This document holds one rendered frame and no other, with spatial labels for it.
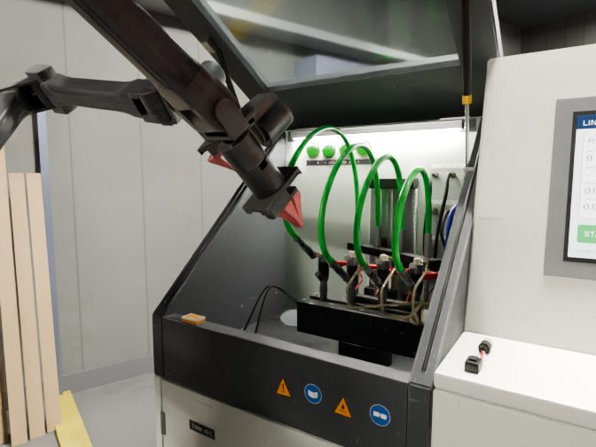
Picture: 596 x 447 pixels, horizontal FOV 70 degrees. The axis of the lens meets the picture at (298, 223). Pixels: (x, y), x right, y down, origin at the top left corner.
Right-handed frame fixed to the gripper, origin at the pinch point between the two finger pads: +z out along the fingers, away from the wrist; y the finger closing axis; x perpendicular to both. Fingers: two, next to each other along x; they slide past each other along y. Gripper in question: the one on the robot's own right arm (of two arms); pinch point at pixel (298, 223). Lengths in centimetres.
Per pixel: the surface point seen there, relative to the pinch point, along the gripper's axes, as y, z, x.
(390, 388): -13.9, 25.4, -15.2
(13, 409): -87, 60, 181
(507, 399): -8.3, 26.1, -32.7
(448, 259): 14.1, 24.9, -14.5
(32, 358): -65, 52, 186
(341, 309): 0.7, 32.7, 9.8
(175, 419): -40, 33, 38
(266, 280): 7, 42, 53
